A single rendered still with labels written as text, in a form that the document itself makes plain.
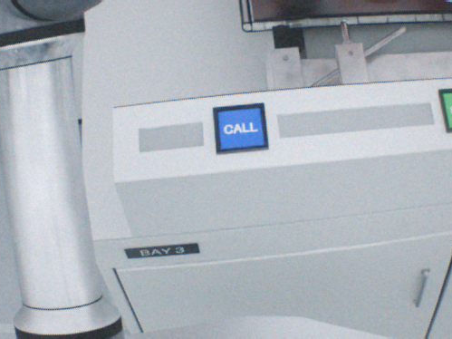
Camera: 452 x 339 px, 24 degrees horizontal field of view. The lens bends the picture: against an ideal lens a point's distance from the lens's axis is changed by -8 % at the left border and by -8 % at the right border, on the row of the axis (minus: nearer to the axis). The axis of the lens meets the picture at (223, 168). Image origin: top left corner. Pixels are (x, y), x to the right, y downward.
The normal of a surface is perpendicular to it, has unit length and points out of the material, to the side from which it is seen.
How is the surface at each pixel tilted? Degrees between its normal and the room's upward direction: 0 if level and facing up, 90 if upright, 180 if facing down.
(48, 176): 41
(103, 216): 0
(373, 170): 90
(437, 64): 0
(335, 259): 90
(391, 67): 0
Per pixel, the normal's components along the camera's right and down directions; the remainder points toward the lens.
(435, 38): -0.07, -0.47
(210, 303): 0.07, 0.88
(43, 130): 0.35, 0.10
